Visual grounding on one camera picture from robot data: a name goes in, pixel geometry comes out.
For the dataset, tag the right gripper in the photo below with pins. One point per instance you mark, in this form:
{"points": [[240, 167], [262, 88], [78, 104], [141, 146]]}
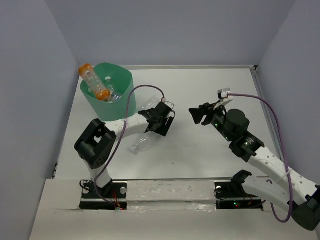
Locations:
{"points": [[198, 113]]}

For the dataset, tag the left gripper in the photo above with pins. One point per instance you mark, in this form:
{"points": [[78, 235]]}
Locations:
{"points": [[162, 130]]}

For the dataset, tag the clear ribbed bottle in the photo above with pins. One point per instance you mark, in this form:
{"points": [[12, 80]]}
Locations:
{"points": [[142, 143], [150, 103]]}

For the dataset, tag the white blue label bottle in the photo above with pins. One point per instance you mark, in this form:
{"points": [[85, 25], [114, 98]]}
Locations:
{"points": [[114, 96]]}

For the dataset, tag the orange label bottle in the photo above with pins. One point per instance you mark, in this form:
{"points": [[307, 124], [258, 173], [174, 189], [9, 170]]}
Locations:
{"points": [[88, 74]]}

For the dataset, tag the clear unlabeled bottle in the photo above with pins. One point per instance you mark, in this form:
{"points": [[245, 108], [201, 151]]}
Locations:
{"points": [[109, 83]]}

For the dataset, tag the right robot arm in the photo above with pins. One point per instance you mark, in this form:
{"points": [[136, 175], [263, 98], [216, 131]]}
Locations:
{"points": [[285, 188]]}

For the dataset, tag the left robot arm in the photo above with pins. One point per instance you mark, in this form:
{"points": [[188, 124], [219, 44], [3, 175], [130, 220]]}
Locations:
{"points": [[96, 143]]}

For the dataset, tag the green plastic bin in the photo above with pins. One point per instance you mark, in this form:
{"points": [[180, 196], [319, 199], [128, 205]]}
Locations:
{"points": [[123, 82]]}

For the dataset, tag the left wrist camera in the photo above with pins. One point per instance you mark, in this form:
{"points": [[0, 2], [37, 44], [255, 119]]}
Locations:
{"points": [[168, 103]]}

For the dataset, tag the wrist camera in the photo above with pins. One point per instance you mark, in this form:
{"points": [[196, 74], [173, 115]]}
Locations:
{"points": [[168, 103], [224, 98]]}

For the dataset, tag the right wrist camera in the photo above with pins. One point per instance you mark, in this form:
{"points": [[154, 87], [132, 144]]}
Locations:
{"points": [[224, 98]]}

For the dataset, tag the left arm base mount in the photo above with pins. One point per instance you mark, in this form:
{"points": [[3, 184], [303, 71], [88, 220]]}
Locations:
{"points": [[112, 198]]}

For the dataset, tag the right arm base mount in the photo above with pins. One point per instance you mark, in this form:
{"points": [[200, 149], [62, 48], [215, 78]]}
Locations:
{"points": [[230, 195]]}

